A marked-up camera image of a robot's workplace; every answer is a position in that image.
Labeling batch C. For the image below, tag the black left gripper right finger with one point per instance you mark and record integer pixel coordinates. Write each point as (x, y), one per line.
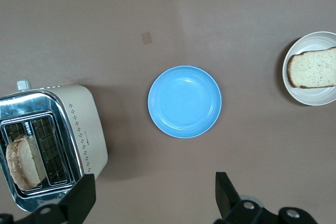
(227, 200)

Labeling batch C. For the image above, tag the light-crust rounded bread slice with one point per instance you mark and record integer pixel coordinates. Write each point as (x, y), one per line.
(23, 163)

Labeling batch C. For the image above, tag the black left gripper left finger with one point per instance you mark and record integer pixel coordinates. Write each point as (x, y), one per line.
(81, 200)

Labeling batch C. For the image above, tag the beige round plate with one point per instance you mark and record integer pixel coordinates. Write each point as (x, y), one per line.
(309, 96)

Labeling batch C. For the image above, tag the dark-crust speckled bread slice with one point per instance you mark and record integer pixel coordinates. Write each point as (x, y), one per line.
(312, 69)

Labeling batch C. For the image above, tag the small brown tape patch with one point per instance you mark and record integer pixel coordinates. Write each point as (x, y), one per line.
(147, 37)

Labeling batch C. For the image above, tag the blue round plate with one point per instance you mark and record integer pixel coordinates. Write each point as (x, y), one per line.
(183, 102)

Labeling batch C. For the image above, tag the beige chrome-top toaster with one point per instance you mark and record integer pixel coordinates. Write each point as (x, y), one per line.
(86, 119)

